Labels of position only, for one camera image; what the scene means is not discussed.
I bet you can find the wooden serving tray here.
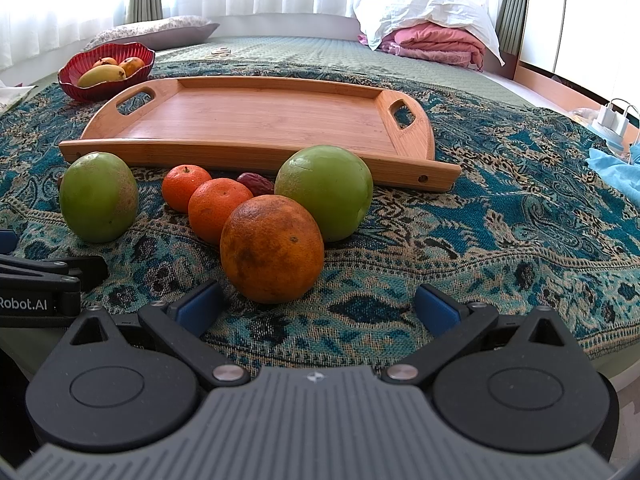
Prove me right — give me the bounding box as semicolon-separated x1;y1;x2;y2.
58;76;461;192

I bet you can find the white charger with cable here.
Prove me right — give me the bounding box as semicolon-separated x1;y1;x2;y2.
592;98;638;144

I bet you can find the pink folded blanket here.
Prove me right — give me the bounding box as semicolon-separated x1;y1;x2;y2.
375;22;486;72

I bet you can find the white duvet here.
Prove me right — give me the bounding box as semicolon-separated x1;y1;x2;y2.
352;0;503;64

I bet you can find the large brownish orange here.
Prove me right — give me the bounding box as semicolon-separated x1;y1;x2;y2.
219;195;324;304

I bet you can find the green apple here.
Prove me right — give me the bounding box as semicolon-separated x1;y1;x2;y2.
274;145;373;242
58;152;139;244

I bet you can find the yellow mango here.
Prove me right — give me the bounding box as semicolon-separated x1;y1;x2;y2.
77;64;127;88

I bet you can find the small mandarin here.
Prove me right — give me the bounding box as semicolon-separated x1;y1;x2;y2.
188;178;254;244
162;165;212;212

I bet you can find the teal paisley cloth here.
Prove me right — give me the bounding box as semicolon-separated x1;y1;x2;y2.
1;58;639;367

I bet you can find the green quilted mat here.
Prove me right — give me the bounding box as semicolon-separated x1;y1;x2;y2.
152;37;529;107

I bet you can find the green drape right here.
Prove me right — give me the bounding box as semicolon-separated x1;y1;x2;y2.
496;0;528;58

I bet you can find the floral grey pillow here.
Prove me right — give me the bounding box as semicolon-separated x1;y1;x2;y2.
85;15;219;51

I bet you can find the small mandarin back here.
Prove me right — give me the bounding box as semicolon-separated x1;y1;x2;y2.
162;165;212;212

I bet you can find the small mandarin front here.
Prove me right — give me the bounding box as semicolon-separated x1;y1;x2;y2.
188;178;254;244

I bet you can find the reddish orange fruit in bowl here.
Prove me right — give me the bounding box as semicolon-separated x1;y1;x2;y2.
119;56;145;77

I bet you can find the dark red date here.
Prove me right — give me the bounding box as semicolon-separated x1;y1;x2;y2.
236;172;274;196

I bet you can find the red fruit bowl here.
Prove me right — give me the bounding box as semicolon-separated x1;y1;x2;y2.
58;42;155;102

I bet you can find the light blue cloth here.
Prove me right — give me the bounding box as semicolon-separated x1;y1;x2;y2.
587;143;640;207

